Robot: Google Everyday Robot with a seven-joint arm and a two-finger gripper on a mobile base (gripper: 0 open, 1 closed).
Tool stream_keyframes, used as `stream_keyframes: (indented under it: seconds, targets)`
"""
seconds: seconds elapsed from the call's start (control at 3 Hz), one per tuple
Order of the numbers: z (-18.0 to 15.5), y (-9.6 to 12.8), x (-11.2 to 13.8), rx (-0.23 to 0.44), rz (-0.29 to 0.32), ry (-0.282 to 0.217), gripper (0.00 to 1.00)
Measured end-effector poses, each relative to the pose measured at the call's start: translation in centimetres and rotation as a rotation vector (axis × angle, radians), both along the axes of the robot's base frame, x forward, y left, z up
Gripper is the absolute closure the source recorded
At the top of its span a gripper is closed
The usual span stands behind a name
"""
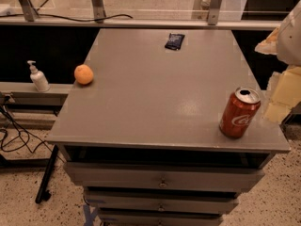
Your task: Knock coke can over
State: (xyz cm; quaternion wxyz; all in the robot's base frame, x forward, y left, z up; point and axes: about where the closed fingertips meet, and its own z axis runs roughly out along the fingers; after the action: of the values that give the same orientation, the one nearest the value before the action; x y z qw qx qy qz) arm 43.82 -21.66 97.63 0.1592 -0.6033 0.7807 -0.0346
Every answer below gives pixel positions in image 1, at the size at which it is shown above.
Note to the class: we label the grey drawer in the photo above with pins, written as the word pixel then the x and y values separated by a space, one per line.
pixel 157 219
pixel 163 177
pixel 158 202

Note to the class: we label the bottom grey drawer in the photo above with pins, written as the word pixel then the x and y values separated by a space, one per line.
pixel 157 219

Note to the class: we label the middle grey drawer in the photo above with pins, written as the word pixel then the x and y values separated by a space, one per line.
pixel 158 202

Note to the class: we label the grey metal railing frame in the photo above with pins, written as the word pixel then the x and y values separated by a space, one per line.
pixel 227 14

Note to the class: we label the orange fruit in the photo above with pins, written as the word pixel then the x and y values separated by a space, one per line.
pixel 83 74

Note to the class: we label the grey drawer cabinet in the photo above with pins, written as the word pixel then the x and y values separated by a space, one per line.
pixel 151 106

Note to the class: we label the red coke can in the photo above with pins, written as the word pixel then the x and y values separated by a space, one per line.
pixel 241 107

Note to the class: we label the black stand leg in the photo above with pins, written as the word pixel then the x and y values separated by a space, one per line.
pixel 43 193

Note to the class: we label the white pump soap bottle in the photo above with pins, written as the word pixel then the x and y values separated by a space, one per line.
pixel 38 77

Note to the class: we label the dark blue snack bag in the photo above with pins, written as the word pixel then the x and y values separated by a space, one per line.
pixel 174 41

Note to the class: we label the top grey drawer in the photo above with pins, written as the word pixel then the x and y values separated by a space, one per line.
pixel 163 177

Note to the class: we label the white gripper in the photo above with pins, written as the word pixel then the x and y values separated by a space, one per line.
pixel 291 40

